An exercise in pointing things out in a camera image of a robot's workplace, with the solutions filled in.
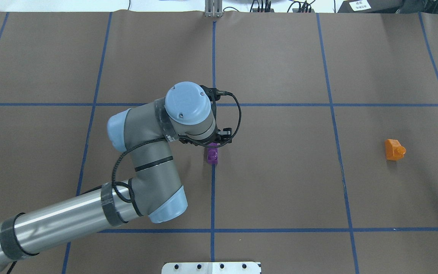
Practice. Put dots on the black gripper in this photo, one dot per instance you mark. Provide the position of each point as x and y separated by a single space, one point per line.
224 136

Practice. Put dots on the purple trapezoid block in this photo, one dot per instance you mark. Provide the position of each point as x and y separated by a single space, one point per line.
212 154

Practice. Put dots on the orange trapezoid block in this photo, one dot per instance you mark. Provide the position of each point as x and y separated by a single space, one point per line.
394 150

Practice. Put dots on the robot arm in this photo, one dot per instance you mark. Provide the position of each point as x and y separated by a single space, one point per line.
144 180

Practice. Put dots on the aluminium frame post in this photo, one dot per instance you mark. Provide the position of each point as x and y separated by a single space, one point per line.
213 8

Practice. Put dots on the white camera mast pedestal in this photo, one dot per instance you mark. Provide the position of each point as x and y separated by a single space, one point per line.
225 267

